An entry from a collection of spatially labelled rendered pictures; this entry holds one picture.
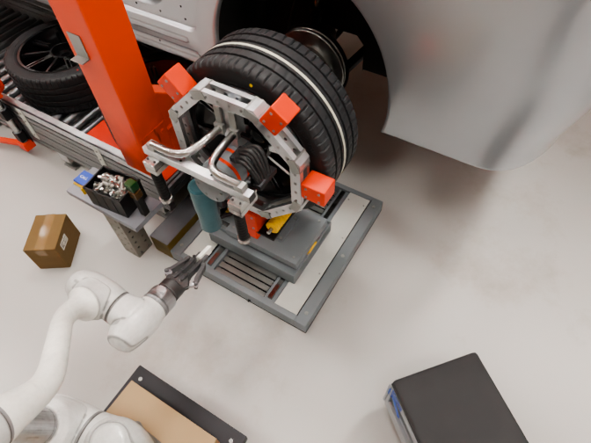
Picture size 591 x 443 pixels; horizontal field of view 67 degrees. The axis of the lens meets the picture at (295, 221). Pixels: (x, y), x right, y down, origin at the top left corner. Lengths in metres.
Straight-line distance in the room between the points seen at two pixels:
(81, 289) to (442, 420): 1.24
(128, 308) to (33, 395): 0.37
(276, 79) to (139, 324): 0.81
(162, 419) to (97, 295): 0.56
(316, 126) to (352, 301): 1.07
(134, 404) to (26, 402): 0.72
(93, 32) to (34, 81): 1.30
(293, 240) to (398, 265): 0.58
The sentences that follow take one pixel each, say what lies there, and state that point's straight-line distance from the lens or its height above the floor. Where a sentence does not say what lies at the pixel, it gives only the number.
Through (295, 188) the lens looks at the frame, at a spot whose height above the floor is 0.85.
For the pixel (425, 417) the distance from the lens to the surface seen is 1.74.
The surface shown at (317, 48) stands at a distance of 1.92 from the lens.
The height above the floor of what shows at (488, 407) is 0.34.
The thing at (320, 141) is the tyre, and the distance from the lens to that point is 1.43.
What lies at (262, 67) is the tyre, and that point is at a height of 1.17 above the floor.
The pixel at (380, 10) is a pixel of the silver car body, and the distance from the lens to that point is 1.59.
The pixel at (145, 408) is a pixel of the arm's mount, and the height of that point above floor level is 0.38.
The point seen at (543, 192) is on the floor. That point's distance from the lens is 2.90.
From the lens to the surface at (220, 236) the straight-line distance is 2.28.
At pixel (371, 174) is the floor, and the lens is 2.70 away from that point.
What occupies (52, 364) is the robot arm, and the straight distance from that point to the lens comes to 1.19.
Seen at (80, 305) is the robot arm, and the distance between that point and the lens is 1.36.
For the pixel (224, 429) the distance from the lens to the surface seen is 1.76.
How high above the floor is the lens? 2.00
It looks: 54 degrees down
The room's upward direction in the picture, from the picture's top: 3 degrees counter-clockwise
